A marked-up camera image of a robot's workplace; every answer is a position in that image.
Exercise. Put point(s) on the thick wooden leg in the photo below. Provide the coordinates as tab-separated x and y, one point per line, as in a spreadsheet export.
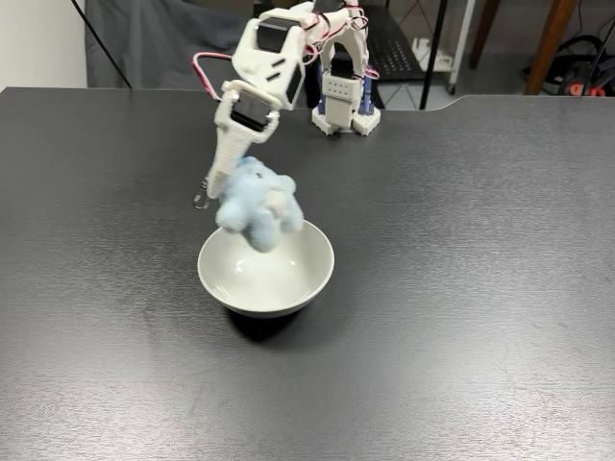
552	43

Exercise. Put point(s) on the grey cloth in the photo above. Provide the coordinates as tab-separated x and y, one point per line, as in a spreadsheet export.
144	48

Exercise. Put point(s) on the thin wooden leg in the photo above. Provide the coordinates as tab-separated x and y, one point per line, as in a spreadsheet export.
485	29

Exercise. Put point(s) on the small black device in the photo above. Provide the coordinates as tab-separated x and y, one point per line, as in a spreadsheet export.
259	6

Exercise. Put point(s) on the thin black pole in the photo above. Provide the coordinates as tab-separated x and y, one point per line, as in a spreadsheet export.
104	45

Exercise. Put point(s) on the skyblue plush doll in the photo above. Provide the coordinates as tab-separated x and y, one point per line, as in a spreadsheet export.
259	211

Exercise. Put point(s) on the white bowl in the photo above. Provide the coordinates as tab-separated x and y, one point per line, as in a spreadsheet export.
269	288

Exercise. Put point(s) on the blue table clamp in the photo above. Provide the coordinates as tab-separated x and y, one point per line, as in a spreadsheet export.
323	91
369	96

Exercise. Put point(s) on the white cart frame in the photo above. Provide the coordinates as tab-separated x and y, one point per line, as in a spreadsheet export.
460	48

